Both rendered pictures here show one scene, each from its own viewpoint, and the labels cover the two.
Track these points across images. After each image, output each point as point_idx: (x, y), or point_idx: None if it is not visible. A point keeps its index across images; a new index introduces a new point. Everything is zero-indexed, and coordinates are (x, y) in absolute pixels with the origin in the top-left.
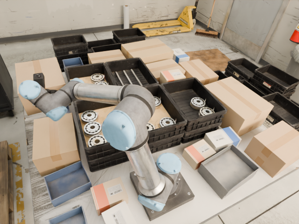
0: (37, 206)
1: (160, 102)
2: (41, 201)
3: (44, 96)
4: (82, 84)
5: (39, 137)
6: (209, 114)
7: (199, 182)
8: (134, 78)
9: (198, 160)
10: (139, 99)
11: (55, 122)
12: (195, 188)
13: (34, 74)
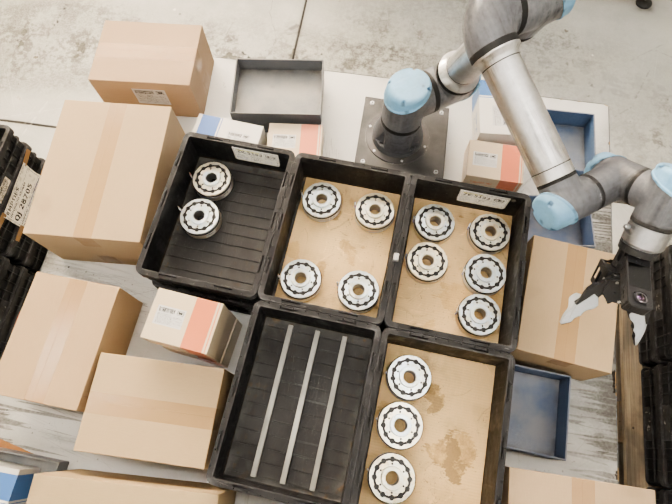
0: (605, 223)
1: (288, 265)
2: (597, 228)
3: (640, 169)
4: (558, 154)
5: (603, 308)
6: (236, 144)
7: (333, 119)
8: (273, 425)
9: (314, 128)
10: None
11: (561, 336)
12: (347, 114)
13: (650, 308)
